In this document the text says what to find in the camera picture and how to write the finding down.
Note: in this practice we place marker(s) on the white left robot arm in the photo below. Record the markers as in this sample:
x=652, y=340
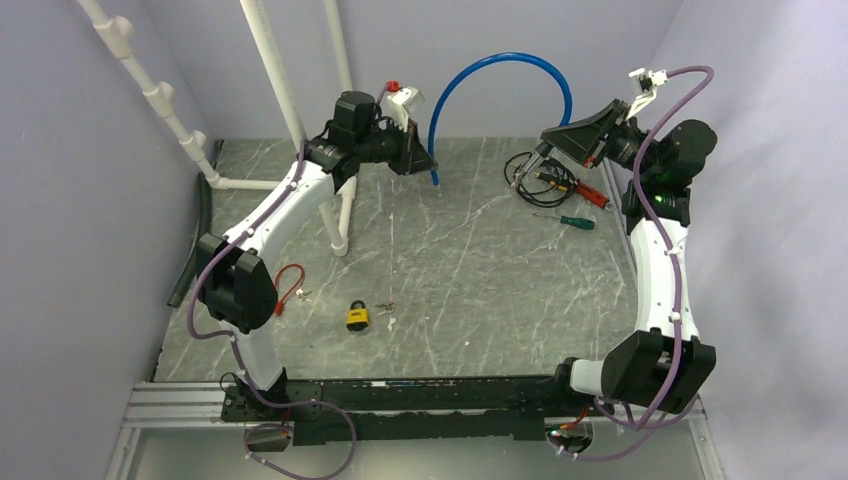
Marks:
x=233, y=278

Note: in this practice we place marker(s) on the yellow padlock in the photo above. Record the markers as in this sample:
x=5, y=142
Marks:
x=358, y=317

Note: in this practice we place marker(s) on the keys of yellow padlock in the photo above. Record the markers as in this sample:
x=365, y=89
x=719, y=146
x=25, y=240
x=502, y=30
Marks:
x=386, y=308

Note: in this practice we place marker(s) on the green handled screwdriver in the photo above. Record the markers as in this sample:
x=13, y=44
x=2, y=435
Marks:
x=579, y=223

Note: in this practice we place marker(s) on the yellow black screwdriver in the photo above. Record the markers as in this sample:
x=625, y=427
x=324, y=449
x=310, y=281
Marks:
x=566, y=183

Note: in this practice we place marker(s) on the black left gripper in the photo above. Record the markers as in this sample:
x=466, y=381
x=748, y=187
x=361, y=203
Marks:
x=407, y=161

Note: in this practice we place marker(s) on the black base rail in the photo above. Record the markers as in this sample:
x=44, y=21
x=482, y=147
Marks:
x=319, y=411

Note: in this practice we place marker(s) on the white PVC pipe frame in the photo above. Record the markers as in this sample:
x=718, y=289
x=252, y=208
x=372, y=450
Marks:
x=274, y=101

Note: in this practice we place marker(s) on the blue cable lock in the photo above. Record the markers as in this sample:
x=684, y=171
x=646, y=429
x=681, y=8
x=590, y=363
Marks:
x=510, y=93

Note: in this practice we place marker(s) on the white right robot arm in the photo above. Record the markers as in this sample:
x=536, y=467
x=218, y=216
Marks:
x=662, y=364

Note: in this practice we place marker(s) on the aluminium extrusion frame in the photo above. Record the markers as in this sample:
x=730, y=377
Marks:
x=201, y=405

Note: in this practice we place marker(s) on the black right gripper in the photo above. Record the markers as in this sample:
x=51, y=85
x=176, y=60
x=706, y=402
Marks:
x=584, y=140

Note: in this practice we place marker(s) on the red handled wrench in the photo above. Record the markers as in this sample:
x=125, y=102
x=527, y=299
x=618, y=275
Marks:
x=594, y=196

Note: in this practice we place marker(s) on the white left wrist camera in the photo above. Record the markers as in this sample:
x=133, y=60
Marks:
x=402, y=101

